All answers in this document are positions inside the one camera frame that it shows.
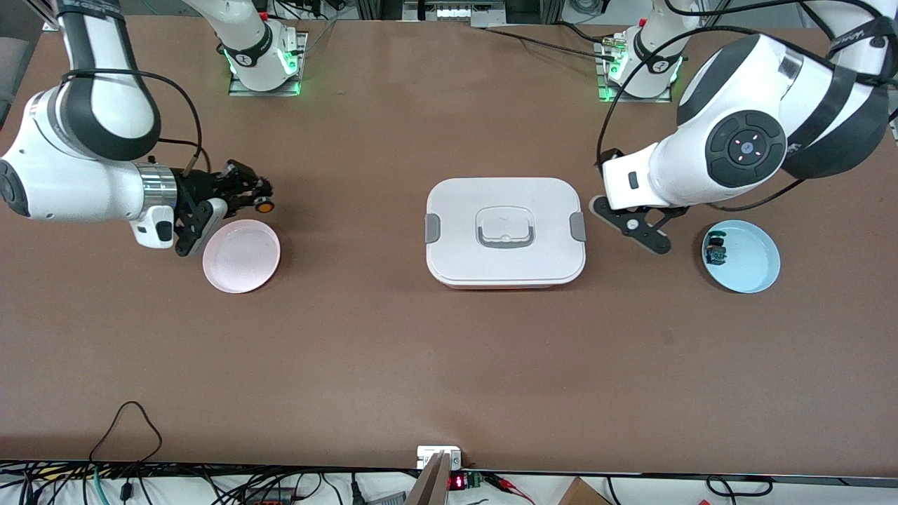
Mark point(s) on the green push-button switch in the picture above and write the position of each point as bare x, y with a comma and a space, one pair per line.
715, 251

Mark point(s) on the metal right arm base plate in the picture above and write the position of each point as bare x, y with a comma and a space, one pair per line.
242, 88

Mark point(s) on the red digit display module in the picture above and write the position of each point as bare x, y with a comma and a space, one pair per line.
459, 481

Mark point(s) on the white lidded lunch box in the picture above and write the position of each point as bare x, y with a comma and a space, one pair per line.
505, 263

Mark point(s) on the aluminium cage frame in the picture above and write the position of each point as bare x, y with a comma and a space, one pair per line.
421, 10

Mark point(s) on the brown cardboard box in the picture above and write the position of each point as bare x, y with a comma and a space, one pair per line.
582, 494

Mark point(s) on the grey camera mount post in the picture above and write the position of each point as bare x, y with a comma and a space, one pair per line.
429, 487

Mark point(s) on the orange push-button switch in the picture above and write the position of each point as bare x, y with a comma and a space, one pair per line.
265, 205

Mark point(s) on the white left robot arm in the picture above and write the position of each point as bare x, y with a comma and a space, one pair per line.
736, 77

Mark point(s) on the white socket block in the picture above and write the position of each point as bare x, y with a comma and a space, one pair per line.
429, 454

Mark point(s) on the light blue round plate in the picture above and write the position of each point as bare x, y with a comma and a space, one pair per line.
751, 259

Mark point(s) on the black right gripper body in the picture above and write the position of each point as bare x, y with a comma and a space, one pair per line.
197, 187

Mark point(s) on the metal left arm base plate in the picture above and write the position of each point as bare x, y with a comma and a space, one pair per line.
603, 95

